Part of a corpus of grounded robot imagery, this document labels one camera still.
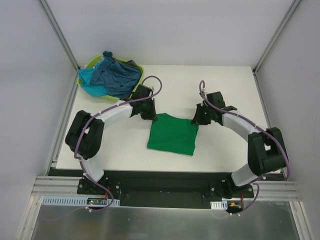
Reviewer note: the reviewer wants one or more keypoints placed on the left aluminium frame post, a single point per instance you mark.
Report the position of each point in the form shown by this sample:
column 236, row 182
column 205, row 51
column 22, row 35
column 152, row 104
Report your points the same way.
column 58, row 33

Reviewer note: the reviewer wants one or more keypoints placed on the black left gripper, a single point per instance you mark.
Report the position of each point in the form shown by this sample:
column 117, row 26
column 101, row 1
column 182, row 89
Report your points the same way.
column 151, row 110

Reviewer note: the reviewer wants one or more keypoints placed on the left white slotted cable duct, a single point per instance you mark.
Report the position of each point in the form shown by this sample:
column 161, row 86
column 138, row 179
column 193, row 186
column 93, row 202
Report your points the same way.
column 79, row 201

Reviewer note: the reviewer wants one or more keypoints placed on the white slotted cable duct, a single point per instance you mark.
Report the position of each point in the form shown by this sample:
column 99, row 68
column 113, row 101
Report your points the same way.
column 79, row 201
column 219, row 205

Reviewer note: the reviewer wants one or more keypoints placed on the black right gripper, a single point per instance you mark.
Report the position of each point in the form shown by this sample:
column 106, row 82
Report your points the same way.
column 198, row 115

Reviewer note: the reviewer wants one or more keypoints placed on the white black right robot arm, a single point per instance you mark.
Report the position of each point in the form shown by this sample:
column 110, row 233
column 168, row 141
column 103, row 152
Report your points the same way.
column 265, row 146

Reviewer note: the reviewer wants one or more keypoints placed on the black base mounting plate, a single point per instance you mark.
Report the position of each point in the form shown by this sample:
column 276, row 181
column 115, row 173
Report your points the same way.
column 175, row 200

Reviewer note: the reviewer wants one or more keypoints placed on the green t shirt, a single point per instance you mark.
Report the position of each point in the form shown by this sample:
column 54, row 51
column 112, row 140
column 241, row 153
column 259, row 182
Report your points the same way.
column 173, row 134

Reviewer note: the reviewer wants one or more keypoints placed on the right white slotted cable duct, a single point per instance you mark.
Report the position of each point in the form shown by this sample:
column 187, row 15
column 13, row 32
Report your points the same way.
column 219, row 205

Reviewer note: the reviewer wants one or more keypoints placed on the aluminium frame post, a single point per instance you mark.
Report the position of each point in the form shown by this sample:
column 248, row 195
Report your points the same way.
column 277, row 34
column 58, row 33

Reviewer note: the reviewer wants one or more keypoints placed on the teal t shirt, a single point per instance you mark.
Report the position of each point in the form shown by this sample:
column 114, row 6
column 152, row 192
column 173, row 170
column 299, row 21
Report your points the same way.
column 85, row 76

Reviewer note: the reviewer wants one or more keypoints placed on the grey t shirt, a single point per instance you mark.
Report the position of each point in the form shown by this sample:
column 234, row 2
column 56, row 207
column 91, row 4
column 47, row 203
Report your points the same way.
column 132, row 64

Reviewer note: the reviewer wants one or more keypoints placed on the right aluminium frame post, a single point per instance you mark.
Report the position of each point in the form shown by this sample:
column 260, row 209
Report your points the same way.
column 277, row 34

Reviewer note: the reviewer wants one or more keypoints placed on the dark blue t shirt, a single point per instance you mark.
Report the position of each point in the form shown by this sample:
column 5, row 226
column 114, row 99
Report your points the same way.
column 118, row 79

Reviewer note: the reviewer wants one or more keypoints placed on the lime green plastic basin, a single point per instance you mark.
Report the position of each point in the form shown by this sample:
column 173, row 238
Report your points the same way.
column 95, row 62

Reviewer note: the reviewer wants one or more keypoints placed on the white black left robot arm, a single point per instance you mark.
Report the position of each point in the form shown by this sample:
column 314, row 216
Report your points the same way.
column 84, row 137

